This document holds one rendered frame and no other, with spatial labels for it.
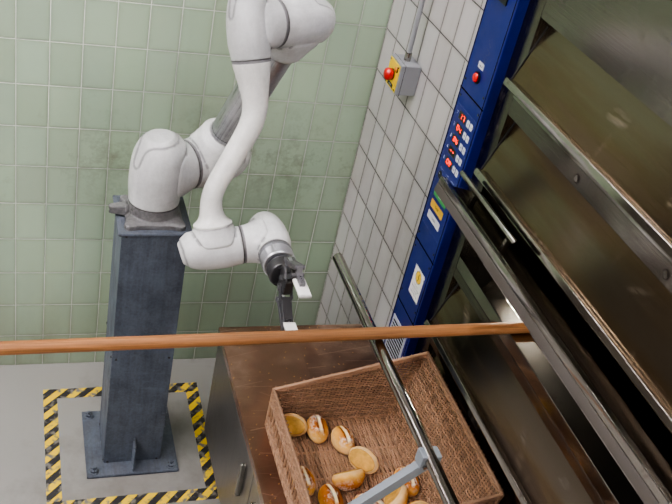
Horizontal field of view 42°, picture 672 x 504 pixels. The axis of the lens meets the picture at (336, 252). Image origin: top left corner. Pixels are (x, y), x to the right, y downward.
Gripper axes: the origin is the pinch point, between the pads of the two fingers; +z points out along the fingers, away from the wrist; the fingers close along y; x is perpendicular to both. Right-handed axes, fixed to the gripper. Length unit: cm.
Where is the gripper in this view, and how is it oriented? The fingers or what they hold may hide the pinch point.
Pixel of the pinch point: (299, 316)
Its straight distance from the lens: 211.5
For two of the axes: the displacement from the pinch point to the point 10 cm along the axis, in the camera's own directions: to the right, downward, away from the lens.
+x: -9.4, 0.0, -3.4
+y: -2.0, 8.2, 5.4
